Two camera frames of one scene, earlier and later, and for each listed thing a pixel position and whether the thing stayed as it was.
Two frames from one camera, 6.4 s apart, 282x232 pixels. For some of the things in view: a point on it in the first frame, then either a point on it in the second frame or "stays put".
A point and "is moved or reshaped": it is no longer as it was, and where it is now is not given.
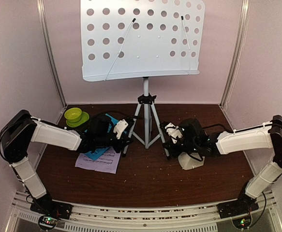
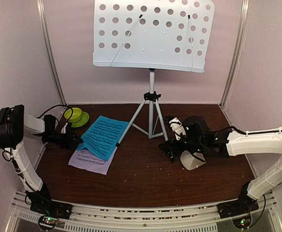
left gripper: x=124 y=137 -> x=69 y=139
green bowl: x=73 y=114 stays put
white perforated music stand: x=122 y=39 is moved or reshaped
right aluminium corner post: x=236 y=53 stays put
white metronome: x=188 y=162 stays put
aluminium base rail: x=198 y=218 stays put
